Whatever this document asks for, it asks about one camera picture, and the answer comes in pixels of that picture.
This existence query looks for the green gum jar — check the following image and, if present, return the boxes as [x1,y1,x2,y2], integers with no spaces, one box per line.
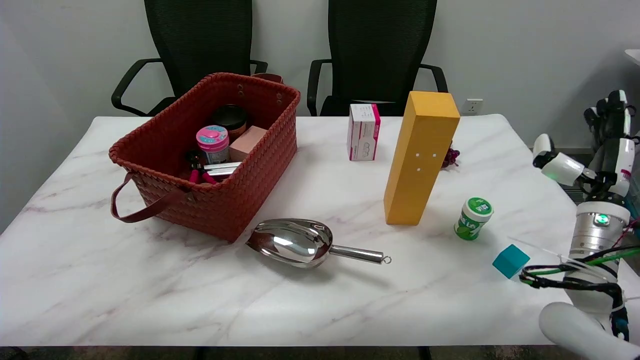
[454,197,495,241]

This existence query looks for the pink and white carton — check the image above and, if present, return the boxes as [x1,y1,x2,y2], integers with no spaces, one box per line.
[347,103,381,162]

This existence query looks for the purple grape bunch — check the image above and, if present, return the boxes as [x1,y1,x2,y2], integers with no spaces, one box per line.
[441,141,460,169]

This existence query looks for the teal cube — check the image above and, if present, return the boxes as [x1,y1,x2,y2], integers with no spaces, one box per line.
[492,244,531,279]

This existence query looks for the silver metal tin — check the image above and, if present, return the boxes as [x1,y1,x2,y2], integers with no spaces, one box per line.
[203,161,243,180]

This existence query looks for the red woven basket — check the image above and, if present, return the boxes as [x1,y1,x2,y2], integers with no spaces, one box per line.
[109,72,301,244]

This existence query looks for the tall yellow box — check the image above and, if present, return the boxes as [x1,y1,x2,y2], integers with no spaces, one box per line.
[383,91,461,226]

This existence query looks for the shiny metal scoop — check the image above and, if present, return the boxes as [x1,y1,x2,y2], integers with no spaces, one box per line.
[245,218,392,269]

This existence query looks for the pink handled pliers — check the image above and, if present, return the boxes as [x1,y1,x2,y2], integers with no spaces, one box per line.
[186,150,218,186]

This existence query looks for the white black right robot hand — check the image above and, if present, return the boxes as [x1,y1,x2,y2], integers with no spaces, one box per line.
[532,90,638,206]

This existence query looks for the dark jar with black lid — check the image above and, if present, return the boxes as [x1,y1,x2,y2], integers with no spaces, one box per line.
[212,104,248,142]

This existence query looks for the pale pink block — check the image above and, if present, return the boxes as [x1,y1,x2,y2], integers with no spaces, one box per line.
[229,125,268,162]

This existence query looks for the pink lid jar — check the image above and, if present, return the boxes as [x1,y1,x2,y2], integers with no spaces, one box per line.
[196,125,231,165]

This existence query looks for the green robot cable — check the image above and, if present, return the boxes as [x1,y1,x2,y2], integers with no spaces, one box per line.
[520,247,640,281]

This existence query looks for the black mesh office chair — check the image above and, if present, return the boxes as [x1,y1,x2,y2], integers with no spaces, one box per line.
[306,0,449,117]
[111,0,269,117]

